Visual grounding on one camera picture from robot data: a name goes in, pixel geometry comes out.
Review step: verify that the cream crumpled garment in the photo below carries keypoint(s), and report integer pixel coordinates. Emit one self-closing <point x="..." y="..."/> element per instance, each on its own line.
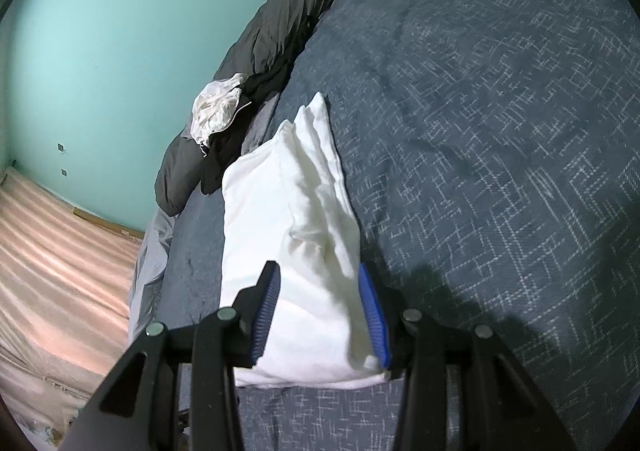
<point x="215" y="106"/>

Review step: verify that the white long-sleeve shirt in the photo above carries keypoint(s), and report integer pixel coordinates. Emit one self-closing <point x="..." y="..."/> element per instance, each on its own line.
<point x="295" y="241"/>

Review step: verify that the wooden trim strip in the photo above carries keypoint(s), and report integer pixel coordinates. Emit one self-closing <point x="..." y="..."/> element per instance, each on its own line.
<point x="105" y="225"/>

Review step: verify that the bed with blue patterned sheet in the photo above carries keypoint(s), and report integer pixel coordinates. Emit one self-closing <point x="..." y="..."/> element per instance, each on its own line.
<point x="475" y="156"/>

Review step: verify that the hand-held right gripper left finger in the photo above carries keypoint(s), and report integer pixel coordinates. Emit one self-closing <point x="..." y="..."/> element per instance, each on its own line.
<point x="262" y="318"/>

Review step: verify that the light grey garment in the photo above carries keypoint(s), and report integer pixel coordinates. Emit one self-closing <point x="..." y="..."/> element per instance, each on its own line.
<point x="260" y="126"/>

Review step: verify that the black garment with white piping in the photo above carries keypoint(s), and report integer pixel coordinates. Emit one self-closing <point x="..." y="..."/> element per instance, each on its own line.
<point x="235" y="141"/>

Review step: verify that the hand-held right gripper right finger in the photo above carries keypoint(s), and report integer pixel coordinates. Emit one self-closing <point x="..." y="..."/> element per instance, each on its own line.
<point x="374" y="316"/>

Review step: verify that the dark grey duvet roll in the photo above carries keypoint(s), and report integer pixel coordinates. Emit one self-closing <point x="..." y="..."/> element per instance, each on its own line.
<point x="280" y="16"/>

